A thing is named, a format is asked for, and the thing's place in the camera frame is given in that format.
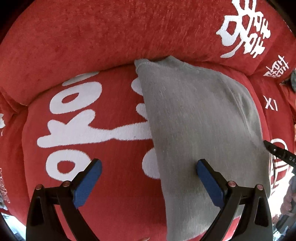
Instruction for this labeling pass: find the grey knitted garment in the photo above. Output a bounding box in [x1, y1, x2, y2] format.
[134, 56, 270, 240]

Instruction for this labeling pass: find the person's hand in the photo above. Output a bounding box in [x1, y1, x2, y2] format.
[280, 176, 295, 216]

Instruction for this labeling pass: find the red sofa white lettering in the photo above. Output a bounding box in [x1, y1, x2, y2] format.
[1, 1, 295, 240]

